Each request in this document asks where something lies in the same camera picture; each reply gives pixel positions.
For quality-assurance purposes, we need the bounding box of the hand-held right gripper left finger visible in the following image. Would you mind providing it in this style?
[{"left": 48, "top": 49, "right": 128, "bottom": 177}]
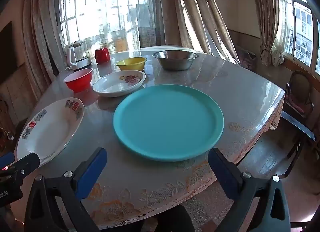
[{"left": 24, "top": 147, "right": 108, "bottom": 232}]

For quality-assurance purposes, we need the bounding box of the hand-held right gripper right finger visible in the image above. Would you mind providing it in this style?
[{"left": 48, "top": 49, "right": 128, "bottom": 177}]
[{"left": 207, "top": 148, "right": 292, "bottom": 232}]

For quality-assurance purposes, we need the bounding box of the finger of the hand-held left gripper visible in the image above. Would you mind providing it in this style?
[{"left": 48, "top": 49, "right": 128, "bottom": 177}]
[
  {"left": 0, "top": 152, "right": 15, "bottom": 167},
  {"left": 10, "top": 152, "right": 40, "bottom": 180}
]

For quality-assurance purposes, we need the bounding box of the white oval printed platter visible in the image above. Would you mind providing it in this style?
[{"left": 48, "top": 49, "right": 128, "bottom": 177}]
[{"left": 16, "top": 97, "right": 85, "bottom": 167}]

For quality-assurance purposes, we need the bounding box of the teal plate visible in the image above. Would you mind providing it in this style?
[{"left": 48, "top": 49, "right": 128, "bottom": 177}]
[{"left": 113, "top": 84, "right": 225, "bottom": 162}]

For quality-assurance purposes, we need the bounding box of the white floral deep plate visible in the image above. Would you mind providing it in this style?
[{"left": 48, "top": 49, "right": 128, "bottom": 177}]
[{"left": 92, "top": 70, "right": 146, "bottom": 98}]

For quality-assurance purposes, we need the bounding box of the red plastic bowl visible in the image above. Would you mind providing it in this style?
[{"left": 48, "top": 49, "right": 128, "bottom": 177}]
[{"left": 63, "top": 67, "right": 93, "bottom": 93}]

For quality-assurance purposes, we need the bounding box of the yellow plastic bowl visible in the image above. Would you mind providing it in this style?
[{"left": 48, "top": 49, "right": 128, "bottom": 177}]
[{"left": 116, "top": 57, "right": 147, "bottom": 71}]

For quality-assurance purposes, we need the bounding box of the stainless steel bowl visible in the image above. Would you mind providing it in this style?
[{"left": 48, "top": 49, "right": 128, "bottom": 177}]
[{"left": 152, "top": 50, "right": 199, "bottom": 71}]

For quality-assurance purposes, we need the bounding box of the dark wooden chair blue seat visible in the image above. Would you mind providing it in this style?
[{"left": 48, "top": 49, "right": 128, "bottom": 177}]
[{"left": 279, "top": 110, "right": 320, "bottom": 176}]

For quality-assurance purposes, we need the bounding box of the dark flat screen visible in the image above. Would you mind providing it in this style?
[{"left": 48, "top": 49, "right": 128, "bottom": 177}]
[{"left": 0, "top": 21, "right": 13, "bottom": 83}]

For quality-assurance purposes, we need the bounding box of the round-back wooden chair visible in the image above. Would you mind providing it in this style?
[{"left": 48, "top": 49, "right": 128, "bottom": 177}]
[{"left": 284, "top": 70, "right": 316, "bottom": 119}]

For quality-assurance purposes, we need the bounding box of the waste bin with bag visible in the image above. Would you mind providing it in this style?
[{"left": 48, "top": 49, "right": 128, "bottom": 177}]
[{"left": 237, "top": 46, "right": 257, "bottom": 70}]

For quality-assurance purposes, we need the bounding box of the white glass electric kettle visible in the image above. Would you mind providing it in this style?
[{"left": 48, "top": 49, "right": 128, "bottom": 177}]
[{"left": 66, "top": 40, "right": 92, "bottom": 70}]

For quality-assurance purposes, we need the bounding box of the red mug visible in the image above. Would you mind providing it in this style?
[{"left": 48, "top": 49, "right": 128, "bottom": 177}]
[{"left": 94, "top": 47, "right": 111, "bottom": 64}]

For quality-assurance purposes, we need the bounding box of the beige patterned curtain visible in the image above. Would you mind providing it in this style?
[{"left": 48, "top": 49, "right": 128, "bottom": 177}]
[
  {"left": 147, "top": 0, "right": 239, "bottom": 62},
  {"left": 21, "top": 0, "right": 66, "bottom": 82}
]

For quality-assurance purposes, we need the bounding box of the tied beige curtain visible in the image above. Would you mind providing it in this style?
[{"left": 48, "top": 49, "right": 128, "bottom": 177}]
[{"left": 246, "top": 0, "right": 285, "bottom": 67}]

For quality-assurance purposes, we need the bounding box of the white framed window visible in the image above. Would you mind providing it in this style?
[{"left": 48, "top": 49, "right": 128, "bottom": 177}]
[{"left": 276, "top": 0, "right": 320, "bottom": 75}]

